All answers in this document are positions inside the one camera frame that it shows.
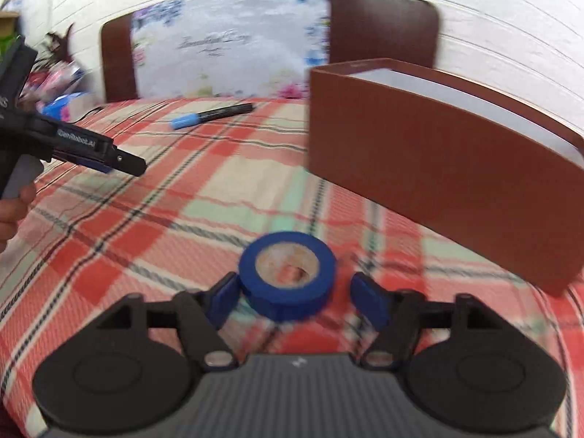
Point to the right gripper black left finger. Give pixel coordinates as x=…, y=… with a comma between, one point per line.
x=137, y=364

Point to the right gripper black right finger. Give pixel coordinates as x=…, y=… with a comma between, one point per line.
x=460, y=362

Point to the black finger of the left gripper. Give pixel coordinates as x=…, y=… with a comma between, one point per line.
x=130, y=163

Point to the blue capped black marker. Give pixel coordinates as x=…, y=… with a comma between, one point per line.
x=192, y=120

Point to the blue tape roll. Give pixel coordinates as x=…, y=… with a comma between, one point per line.
x=287, y=276

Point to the person's left hand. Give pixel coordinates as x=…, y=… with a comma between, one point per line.
x=12, y=211

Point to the blue tissue pack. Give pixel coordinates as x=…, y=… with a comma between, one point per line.
x=70, y=107

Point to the pink packaged item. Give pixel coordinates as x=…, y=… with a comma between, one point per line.
x=46, y=84

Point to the dark red plant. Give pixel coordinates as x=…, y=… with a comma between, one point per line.
x=57, y=50

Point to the red plaid bed sheet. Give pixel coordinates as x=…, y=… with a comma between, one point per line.
x=91, y=238

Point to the floral plastic bedding bag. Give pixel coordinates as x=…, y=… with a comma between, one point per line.
x=229, y=48

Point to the brown cardboard box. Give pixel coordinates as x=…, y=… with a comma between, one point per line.
x=483, y=169

